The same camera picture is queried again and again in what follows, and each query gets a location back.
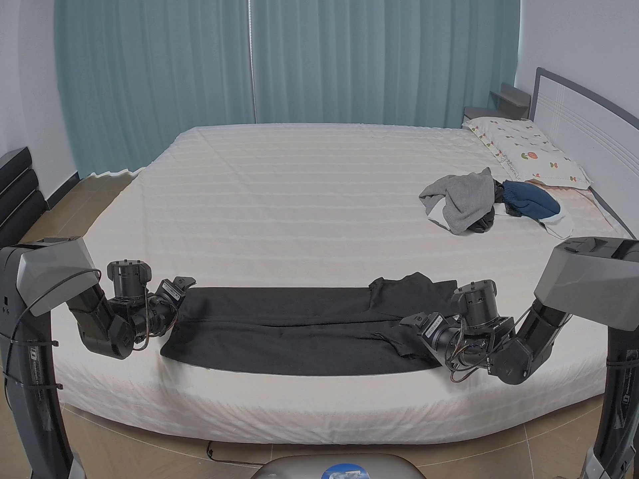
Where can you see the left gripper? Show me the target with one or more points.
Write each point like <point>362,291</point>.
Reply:
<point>163,317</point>

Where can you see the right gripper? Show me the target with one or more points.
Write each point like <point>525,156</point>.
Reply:
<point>445,347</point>

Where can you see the black T-shirt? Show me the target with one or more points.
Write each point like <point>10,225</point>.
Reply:
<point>299,337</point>

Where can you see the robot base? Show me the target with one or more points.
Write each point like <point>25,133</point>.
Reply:
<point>339,467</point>

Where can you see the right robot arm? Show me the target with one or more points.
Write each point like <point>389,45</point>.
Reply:
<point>584,277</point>

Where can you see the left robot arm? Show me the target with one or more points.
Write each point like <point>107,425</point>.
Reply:
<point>30,367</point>

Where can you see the pile of clothes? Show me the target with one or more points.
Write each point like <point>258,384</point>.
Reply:
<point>464,197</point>

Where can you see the bed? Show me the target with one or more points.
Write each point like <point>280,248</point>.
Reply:
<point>309,192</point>

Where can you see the black chest of drawers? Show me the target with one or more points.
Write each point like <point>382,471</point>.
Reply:
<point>17,192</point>

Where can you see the white printed pillow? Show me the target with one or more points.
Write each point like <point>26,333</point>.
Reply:
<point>529,150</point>

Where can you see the grey bedside table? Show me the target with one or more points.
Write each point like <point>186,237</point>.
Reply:
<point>509,99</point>

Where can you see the blue-green curtain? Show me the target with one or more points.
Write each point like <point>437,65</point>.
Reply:
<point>154,53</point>
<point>379,43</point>

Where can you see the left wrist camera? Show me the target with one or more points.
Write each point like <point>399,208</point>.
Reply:
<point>172,292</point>

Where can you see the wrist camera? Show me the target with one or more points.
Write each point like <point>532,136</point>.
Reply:
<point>424,323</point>
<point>172,292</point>

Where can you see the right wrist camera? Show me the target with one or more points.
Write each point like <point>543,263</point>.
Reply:
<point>424,323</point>

